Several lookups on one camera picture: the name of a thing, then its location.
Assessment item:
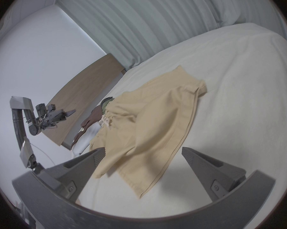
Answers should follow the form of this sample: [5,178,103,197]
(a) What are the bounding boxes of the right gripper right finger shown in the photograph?
[182,147,247,204]

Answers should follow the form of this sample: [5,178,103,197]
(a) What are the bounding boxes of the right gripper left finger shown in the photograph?
[46,147,107,204]

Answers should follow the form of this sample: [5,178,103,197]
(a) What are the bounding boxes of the tan shorts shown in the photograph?
[89,65,208,199]

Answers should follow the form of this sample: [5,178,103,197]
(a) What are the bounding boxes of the bed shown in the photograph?
[40,22,287,220]

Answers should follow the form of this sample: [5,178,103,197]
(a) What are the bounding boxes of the brown garment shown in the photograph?
[72,105,106,150]

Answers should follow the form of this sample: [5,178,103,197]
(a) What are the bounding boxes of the white garment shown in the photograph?
[71,123,102,158]

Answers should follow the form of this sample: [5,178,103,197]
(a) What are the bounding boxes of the green garment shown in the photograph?
[101,98,115,110]

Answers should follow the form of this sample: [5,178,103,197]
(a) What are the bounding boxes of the grey-green curtain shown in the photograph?
[54,0,285,70]

